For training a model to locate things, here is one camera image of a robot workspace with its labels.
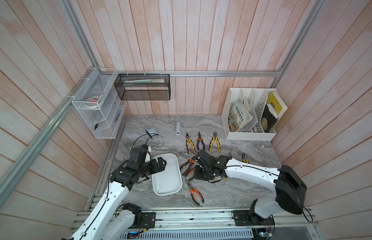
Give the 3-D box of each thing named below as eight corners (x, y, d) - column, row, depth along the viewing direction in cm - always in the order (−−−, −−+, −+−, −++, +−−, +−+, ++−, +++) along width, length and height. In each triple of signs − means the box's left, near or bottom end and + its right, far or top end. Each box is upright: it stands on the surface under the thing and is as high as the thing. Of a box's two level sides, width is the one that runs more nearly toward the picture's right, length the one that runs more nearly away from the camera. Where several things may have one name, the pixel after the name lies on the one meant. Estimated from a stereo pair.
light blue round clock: (153, 141, 107) (151, 133, 100) (149, 136, 109) (146, 129, 102) (159, 137, 109) (157, 129, 102) (154, 133, 112) (152, 125, 104)
